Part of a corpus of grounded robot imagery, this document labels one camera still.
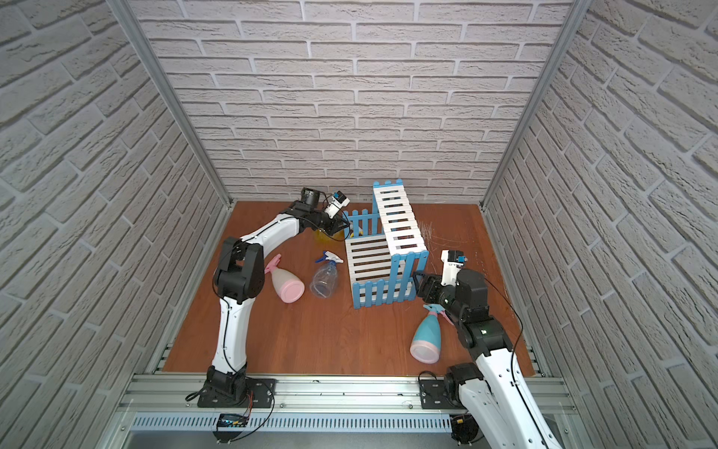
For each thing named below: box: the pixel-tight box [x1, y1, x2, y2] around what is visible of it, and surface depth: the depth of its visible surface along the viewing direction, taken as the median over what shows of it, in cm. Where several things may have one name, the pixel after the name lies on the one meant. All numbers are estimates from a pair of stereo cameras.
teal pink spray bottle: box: [409, 303, 455, 364], surface depth 79 cm
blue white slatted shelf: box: [342, 179, 430, 310], surface depth 89 cm
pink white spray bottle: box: [264, 253, 306, 305], surface depth 88 cm
